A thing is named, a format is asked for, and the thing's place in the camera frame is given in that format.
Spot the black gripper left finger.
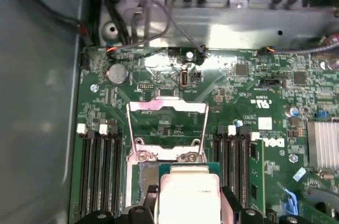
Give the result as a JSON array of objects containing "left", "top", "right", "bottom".
[{"left": 75, "top": 184, "right": 160, "bottom": 224}]

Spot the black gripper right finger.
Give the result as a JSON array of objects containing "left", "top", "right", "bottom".
[{"left": 220, "top": 185, "right": 316, "bottom": 224}]

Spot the silver CPU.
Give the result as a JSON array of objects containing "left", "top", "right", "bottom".
[{"left": 158, "top": 162, "right": 222, "bottom": 224}]

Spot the metal socket cover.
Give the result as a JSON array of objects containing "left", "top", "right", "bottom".
[{"left": 126, "top": 96, "right": 210, "bottom": 162}]

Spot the black RAM slot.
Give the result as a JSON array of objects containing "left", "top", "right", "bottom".
[
  {"left": 237, "top": 126, "right": 251, "bottom": 209},
  {"left": 112, "top": 126, "right": 124, "bottom": 216},
  {"left": 76, "top": 123, "right": 93, "bottom": 218},
  {"left": 226, "top": 124, "right": 239, "bottom": 201},
  {"left": 91, "top": 128, "right": 103, "bottom": 217},
  {"left": 214, "top": 125, "right": 228, "bottom": 190},
  {"left": 102, "top": 124, "right": 114, "bottom": 216}
]

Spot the CPU socket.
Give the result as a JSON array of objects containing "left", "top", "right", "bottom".
[{"left": 123, "top": 149, "right": 225, "bottom": 224}]

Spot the blue retention clip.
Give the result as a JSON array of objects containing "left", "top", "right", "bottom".
[{"left": 280, "top": 186, "right": 299, "bottom": 218}]

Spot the green RAM stick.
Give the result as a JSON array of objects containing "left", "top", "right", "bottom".
[{"left": 248, "top": 139, "right": 266, "bottom": 213}]

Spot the silver chipset heatsink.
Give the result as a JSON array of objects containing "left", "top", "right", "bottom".
[{"left": 306, "top": 120, "right": 339, "bottom": 169}]

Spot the coin cell battery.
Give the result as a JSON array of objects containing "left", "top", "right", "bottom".
[{"left": 106, "top": 64, "right": 130, "bottom": 86}]

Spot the internal USB port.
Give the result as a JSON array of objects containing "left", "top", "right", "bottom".
[{"left": 179, "top": 69, "right": 190, "bottom": 87}]

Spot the green motherboard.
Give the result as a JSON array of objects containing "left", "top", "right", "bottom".
[{"left": 68, "top": 46, "right": 339, "bottom": 224}]

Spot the black PC case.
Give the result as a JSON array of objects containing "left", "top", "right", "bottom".
[{"left": 0, "top": 0, "right": 106, "bottom": 224}]

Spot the metal drive cage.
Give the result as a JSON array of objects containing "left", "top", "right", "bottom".
[{"left": 97, "top": 0, "right": 339, "bottom": 50}]

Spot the grey braided cable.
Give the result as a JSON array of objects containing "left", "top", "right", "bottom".
[
  {"left": 129, "top": 0, "right": 207, "bottom": 58},
  {"left": 261, "top": 37, "right": 339, "bottom": 56}
]

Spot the thick black cable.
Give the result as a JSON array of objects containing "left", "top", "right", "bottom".
[{"left": 7, "top": 0, "right": 93, "bottom": 47}]

